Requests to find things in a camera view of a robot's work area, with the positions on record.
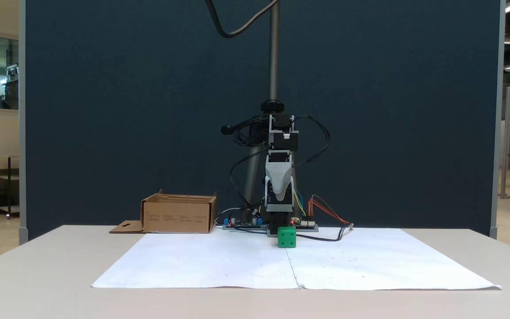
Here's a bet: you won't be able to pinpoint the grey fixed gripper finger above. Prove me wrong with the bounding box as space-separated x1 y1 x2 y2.
265 163 294 201

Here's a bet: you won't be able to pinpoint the green dice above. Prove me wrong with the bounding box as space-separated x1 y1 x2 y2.
278 226 297 248

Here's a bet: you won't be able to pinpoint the circuit board with white connectors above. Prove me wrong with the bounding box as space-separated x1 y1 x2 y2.
290 217 320 233

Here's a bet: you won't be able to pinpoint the circuit board with blue terminals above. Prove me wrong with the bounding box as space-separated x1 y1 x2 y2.
222 216 268 231

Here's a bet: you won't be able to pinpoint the black tripod with metal column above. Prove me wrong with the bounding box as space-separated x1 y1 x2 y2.
220 0 298 223

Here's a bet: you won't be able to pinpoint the brown cardboard box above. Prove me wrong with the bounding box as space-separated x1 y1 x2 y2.
109 189 218 234

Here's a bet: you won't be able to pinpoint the white paper sheet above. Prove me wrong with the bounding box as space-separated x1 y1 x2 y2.
91 232 301 290
284 228 502 291

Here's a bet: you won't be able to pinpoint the dark blue partition panel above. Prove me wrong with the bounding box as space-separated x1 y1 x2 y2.
19 0 506 245

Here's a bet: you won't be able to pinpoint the black wheeled cart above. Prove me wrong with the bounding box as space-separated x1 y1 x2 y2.
0 155 20 219

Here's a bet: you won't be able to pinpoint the yellow blue wires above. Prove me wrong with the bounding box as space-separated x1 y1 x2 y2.
294 189 308 218

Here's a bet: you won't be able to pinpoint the black motor cable bundle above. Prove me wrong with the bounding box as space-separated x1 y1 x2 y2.
229 115 331 223

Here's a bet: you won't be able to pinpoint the orange red wires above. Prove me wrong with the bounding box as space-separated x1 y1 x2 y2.
308 195 352 226

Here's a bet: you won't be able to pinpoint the black cable on table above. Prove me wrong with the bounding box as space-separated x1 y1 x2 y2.
291 223 355 242

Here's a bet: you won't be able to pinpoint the thick black hanging cable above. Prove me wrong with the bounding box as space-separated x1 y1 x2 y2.
205 0 279 39

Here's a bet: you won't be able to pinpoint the framed wall window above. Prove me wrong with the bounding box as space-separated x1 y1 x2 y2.
0 30 20 115

